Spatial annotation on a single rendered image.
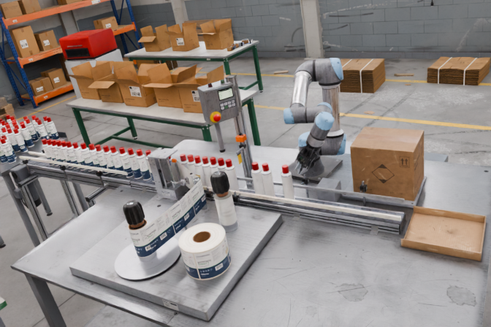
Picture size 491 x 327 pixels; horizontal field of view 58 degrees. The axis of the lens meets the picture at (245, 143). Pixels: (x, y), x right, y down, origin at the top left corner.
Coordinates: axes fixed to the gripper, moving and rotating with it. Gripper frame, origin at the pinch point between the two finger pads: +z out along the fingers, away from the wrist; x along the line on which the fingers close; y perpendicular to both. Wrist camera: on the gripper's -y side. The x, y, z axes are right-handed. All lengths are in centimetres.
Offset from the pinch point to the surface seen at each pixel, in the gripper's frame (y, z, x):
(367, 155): -19.6, -14.4, 22.5
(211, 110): 1, -4, -55
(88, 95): -143, 186, -283
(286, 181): 2.7, 7.9, -3.5
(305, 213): 5.6, 16.7, 12.1
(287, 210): 5.8, 21.4, 3.8
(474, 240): 0, -18, 78
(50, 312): 83, 107, -74
